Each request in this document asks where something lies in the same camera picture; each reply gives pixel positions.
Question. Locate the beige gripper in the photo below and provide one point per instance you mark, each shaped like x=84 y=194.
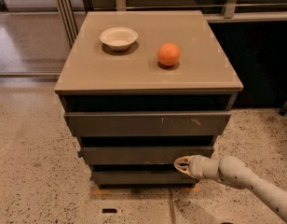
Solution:
x=198 y=167

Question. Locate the grey drawer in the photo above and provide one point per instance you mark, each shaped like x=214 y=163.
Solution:
x=147 y=123
x=141 y=178
x=140 y=155

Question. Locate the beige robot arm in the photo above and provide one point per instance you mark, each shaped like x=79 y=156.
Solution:
x=234 y=173

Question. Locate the grey bottom drawer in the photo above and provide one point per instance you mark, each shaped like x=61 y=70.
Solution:
x=141 y=178

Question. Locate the grey drawer cabinet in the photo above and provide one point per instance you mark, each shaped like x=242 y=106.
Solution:
x=96 y=78

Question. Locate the grey top drawer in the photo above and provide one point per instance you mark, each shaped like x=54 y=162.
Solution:
x=147 y=123

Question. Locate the blue tape piece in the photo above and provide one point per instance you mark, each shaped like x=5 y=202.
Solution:
x=79 y=154

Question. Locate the orange fruit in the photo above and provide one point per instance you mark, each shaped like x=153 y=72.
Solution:
x=168 y=54

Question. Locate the white ceramic bowl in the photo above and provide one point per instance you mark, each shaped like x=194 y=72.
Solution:
x=118 y=38

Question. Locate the metal shelf frame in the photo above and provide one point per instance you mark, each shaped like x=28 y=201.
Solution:
x=215 y=11

